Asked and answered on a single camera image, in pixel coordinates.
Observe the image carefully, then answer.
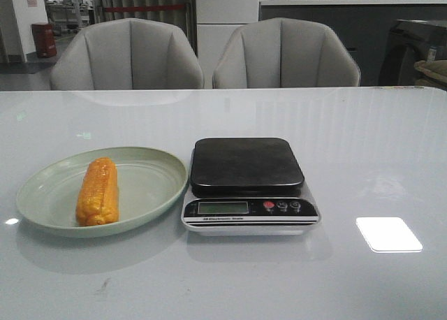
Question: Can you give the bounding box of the white cabinet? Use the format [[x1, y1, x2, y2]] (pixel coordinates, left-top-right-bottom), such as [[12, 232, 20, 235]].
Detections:
[[196, 0, 259, 89]]

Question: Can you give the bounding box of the right grey upholstered chair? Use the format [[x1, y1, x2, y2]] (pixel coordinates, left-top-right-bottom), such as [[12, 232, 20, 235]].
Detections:
[[212, 17, 361, 89]]

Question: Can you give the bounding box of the orange corn cob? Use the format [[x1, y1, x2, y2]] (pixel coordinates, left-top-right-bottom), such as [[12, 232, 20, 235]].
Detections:
[[75, 157, 119, 226]]

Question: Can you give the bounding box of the grey counter with white top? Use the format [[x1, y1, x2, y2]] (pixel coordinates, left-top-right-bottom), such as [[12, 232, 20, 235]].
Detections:
[[260, 0, 446, 86]]

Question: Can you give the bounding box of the red trash bin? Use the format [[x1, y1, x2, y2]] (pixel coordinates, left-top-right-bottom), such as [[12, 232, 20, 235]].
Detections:
[[31, 22, 57, 58]]

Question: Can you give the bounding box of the left grey upholstered chair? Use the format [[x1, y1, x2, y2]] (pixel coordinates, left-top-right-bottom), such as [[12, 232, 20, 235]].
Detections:
[[50, 18, 204, 90]]

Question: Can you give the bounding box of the light green round plate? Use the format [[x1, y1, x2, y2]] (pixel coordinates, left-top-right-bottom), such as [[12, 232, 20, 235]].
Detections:
[[16, 147, 188, 238]]

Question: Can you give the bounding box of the grey upholstered chair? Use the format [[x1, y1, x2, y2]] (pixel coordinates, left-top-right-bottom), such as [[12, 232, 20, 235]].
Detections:
[[50, 18, 204, 90], [212, 17, 361, 89]]

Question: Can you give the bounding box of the tan cushion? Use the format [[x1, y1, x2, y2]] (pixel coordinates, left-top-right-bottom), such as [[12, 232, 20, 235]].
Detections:
[[413, 60, 447, 90]]

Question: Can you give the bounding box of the dark metal appliance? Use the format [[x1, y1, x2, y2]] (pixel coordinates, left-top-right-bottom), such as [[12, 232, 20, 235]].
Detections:
[[379, 20, 446, 86]]

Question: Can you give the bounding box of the black silver kitchen scale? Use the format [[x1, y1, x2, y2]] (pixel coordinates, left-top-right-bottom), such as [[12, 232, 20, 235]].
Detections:
[[181, 138, 321, 236]]

